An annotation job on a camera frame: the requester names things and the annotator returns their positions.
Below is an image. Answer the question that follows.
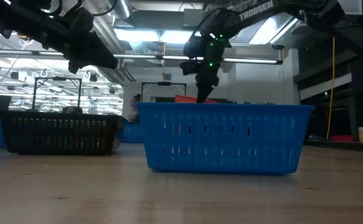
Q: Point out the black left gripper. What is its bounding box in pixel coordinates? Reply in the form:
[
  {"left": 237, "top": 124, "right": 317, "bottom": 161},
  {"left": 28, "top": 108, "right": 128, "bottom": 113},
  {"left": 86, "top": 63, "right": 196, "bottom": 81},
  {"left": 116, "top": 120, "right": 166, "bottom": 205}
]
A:
[{"left": 62, "top": 7, "right": 119, "bottom": 75}]

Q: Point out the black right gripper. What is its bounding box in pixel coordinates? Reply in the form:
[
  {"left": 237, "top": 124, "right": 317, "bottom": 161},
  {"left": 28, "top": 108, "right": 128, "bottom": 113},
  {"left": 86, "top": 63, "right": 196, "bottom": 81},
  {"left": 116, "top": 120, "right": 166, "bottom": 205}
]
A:
[{"left": 183, "top": 32, "right": 232, "bottom": 104}]

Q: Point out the red plastic basket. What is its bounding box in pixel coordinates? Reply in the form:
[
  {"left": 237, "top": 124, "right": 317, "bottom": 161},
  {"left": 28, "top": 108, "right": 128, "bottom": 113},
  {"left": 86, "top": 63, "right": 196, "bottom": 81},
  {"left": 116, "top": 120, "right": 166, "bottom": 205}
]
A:
[{"left": 174, "top": 95, "right": 221, "bottom": 105}]

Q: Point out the blue plastic basket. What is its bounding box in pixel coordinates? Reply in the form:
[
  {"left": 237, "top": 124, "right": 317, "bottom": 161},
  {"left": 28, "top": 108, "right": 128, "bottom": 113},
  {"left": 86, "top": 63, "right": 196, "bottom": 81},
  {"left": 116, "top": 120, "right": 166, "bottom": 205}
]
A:
[
  {"left": 121, "top": 121, "right": 144, "bottom": 144},
  {"left": 134, "top": 101, "right": 316, "bottom": 175}
]

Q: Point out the long ceiling light bar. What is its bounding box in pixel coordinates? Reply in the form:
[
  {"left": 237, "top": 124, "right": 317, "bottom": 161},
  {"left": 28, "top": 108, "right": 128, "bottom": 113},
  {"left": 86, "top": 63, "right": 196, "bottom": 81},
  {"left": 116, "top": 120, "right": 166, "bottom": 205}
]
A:
[{"left": 0, "top": 48, "right": 284, "bottom": 65}]

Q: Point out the person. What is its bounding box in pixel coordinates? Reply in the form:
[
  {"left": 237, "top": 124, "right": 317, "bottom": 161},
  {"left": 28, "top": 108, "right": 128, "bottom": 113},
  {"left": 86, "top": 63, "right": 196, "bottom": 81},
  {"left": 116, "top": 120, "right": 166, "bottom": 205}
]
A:
[{"left": 128, "top": 93, "right": 142, "bottom": 123}]

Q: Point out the black plastic basket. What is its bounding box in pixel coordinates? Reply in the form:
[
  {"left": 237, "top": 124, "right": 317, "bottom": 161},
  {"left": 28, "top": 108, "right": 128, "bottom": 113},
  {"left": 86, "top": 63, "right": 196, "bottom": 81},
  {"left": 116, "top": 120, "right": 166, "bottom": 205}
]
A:
[{"left": 0, "top": 111, "right": 128, "bottom": 156}]

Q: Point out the red flat tray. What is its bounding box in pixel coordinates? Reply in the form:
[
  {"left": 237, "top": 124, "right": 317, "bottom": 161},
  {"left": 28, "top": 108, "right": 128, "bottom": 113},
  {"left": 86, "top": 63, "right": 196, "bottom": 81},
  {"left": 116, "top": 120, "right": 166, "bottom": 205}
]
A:
[{"left": 329, "top": 134, "right": 355, "bottom": 142}]

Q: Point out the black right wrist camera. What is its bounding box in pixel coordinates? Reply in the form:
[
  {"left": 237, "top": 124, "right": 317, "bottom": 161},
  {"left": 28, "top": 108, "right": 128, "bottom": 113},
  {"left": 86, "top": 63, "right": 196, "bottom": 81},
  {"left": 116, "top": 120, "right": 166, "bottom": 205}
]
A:
[{"left": 179, "top": 60, "right": 203, "bottom": 76}]

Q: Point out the black metal frame stand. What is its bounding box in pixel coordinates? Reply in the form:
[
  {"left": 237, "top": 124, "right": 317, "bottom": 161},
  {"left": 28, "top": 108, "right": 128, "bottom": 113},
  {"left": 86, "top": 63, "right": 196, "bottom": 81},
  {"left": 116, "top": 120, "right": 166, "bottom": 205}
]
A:
[
  {"left": 31, "top": 76, "right": 83, "bottom": 110},
  {"left": 140, "top": 81, "right": 188, "bottom": 103}
]

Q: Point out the yellow hanging cable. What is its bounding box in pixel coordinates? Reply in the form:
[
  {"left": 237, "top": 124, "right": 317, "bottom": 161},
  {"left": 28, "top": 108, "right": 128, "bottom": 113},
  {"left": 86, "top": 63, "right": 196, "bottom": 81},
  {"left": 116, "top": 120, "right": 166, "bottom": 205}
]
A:
[{"left": 325, "top": 36, "right": 336, "bottom": 140}]

